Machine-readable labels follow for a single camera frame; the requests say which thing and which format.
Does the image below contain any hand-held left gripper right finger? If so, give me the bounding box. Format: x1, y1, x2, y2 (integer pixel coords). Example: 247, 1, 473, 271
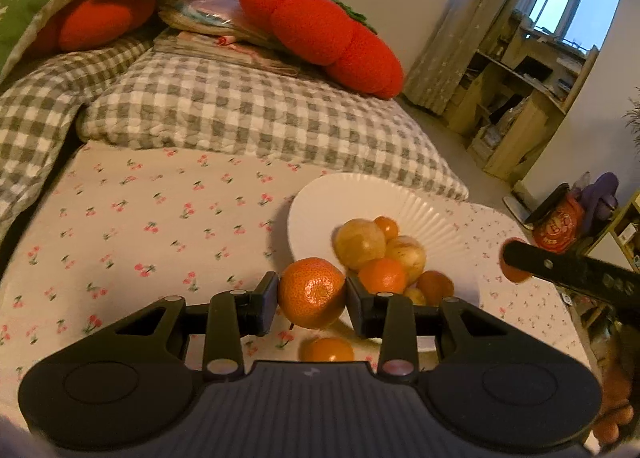
345, 277, 516, 376

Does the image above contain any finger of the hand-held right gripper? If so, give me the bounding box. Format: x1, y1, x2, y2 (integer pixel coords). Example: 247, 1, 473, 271
502, 240, 640, 311

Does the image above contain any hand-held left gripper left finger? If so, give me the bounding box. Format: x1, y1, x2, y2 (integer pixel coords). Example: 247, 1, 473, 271
107, 272, 279, 375

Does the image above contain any large orange tangerine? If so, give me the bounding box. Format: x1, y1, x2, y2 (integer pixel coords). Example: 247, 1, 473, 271
277, 257, 347, 329

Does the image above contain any smooth orange citrus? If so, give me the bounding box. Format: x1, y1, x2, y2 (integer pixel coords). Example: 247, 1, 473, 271
299, 337, 355, 363

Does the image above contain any large yellow passionfruit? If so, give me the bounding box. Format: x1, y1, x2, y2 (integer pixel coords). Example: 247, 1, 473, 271
385, 235, 427, 286
334, 219, 387, 271

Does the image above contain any white ribbed plate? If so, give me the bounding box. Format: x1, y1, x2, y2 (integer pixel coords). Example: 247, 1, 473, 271
286, 173, 482, 353

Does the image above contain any person's right hand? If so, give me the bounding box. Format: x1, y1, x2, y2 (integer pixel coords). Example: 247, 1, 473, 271
592, 363, 638, 445

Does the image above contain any red printed bag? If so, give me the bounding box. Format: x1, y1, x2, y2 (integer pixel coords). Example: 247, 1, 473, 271
531, 195, 587, 253

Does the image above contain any black flat stand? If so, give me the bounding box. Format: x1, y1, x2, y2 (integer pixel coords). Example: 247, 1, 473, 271
520, 183, 571, 226

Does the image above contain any purple object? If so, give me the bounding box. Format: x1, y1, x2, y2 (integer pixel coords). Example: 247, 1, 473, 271
575, 173, 621, 239

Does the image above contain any white stand base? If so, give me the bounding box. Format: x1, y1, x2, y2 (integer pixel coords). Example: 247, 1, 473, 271
502, 193, 536, 226

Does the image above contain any cherry print tablecloth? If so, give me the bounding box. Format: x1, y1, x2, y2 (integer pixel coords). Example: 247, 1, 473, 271
0, 143, 601, 458

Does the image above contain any green houseplant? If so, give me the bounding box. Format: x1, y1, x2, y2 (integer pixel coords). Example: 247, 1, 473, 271
624, 88, 640, 159

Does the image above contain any wooden shelf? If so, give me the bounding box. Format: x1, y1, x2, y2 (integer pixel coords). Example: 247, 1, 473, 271
445, 12, 601, 183

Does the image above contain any grey checked pad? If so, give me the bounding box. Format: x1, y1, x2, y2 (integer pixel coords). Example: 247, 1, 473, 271
77, 45, 471, 201

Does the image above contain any beige patterned curtain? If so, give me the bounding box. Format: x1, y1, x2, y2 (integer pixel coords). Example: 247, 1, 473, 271
400, 0, 548, 116

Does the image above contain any red pumpkin cushion green stem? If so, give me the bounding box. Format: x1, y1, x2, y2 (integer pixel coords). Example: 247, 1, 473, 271
238, 0, 405, 99

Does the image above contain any grey checked blanket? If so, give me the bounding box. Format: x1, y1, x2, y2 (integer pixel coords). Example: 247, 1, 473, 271
0, 35, 156, 239

